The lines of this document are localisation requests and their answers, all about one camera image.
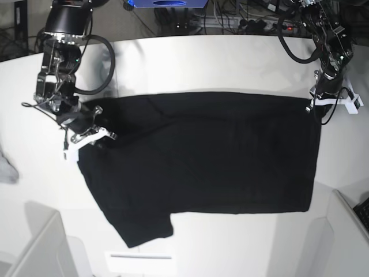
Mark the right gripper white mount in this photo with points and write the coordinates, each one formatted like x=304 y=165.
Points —
x=81 y=129

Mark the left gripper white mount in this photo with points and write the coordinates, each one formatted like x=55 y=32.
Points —
x=328 y=91

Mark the black T-shirt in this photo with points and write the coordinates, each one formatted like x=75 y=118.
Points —
x=210 y=152

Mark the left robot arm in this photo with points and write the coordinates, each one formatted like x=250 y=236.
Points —
x=333 y=48

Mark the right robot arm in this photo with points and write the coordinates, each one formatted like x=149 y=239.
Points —
x=56 y=94

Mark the grey cloth at table edge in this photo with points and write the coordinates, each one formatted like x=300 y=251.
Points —
x=9 y=174

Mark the black keyboard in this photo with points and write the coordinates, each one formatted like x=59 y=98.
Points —
x=361 y=210

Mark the black flat device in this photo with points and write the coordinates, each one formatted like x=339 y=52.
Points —
x=21 y=25

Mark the white partition panel left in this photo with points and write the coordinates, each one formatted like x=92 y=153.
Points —
x=48 y=252

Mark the white partition panel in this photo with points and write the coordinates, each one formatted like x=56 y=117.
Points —
x=48 y=252
x=349 y=255

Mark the white partition panel right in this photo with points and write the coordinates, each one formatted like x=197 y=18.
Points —
x=349 y=255

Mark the blue box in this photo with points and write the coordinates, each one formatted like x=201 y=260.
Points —
x=168 y=3

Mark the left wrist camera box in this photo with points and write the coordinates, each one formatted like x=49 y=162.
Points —
x=352 y=105

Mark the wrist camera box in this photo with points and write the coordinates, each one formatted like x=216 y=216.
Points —
x=352 y=105
x=71 y=154

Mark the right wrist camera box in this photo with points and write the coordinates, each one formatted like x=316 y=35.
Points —
x=71 y=154

